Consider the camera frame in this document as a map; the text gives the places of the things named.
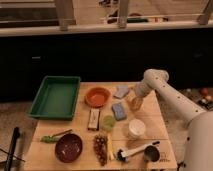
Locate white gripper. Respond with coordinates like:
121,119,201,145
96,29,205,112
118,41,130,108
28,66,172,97
126,80,152,110

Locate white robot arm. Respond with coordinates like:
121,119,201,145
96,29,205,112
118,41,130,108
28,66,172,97
130,69,213,171

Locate small green cup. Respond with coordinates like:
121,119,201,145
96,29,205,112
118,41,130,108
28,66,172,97
102,115,116,132

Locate metal measuring cup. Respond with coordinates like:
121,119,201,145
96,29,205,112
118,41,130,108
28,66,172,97
144,146,160,162

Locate blue sponge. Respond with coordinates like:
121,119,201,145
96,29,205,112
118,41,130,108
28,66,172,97
112,103,127,121

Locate orange bowl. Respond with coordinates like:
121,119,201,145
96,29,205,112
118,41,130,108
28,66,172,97
84,87,111,108

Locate brown wooden block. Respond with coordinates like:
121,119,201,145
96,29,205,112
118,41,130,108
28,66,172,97
88,108,100,131

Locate yellow banana stick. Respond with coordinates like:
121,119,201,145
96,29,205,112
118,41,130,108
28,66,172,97
107,133,115,160

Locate brown grape bunch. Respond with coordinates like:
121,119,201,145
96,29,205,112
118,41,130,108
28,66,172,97
93,135,107,166

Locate green plastic tray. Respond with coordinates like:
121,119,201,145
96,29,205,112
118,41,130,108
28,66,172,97
29,76,81,120

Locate dark red bowl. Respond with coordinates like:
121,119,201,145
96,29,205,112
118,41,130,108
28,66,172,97
55,133,83,163

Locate black tripod stand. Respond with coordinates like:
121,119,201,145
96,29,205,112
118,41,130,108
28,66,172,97
4,127,20,171

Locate white handled brush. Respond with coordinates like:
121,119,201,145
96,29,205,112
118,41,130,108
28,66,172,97
116,140,161,163

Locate green handled peeler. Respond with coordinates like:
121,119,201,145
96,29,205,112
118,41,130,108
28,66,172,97
40,130,72,143

